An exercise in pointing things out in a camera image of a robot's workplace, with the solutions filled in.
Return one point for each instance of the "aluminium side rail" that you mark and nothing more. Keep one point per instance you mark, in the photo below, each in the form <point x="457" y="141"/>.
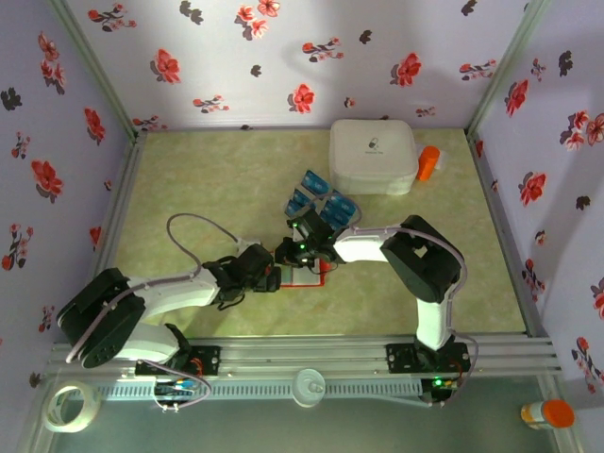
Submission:
<point x="120" y="198"/>
<point x="505" y="236"/>

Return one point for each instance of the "bottle with orange lid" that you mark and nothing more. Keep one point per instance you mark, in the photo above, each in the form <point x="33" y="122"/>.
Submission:
<point x="557" y="414"/>

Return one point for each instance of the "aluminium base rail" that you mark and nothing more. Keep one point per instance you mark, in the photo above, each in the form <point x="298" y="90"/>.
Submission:
<point x="307" y="354"/>

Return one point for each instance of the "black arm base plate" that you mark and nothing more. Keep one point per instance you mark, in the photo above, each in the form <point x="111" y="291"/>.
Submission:
<point x="210" y="361"/>
<point x="398" y="358"/>

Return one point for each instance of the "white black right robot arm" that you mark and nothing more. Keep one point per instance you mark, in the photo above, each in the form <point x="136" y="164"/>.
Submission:
<point x="363" y="245"/>

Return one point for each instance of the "clear plastic bag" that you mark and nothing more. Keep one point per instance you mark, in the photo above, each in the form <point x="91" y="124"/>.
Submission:
<point x="443" y="158"/>

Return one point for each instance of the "white zip case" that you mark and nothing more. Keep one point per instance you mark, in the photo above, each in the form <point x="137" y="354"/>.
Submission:
<point x="373" y="160"/>

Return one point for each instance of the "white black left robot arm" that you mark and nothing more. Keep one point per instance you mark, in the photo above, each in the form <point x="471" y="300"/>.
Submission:
<point x="179" y="292"/>

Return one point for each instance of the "orange pill bottle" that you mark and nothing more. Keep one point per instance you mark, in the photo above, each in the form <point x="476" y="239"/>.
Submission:
<point x="428" y="162"/>

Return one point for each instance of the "green controller board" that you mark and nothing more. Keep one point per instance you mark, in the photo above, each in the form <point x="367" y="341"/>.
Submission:
<point x="439" y="389"/>
<point x="174" y="387"/>

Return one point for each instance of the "white round lid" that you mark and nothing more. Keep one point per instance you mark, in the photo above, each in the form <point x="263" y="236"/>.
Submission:
<point x="302" y="396"/>

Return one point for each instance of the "teal plastic card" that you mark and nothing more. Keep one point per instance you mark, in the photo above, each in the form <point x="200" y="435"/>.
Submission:
<point x="342" y="207"/>

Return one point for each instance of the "aluminium frame post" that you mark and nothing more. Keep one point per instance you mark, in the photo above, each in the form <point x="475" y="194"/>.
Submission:
<point x="94" y="71"/>
<point x="509" y="61"/>

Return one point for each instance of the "blue plastic card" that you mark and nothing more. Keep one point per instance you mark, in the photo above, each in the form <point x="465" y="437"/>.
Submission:
<point x="315" y="181"/>
<point x="293" y="208"/>
<point x="302" y="196"/>

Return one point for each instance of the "clear acrylic card stand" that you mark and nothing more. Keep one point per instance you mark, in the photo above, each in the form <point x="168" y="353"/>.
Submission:
<point x="325" y="194"/>

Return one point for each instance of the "clear tape roll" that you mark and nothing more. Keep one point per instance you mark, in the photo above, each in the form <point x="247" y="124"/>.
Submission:
<point x="94" y="401"/>

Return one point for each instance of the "red card holder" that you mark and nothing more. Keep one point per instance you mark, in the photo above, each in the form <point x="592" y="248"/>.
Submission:
<point x="302" y="278"/>

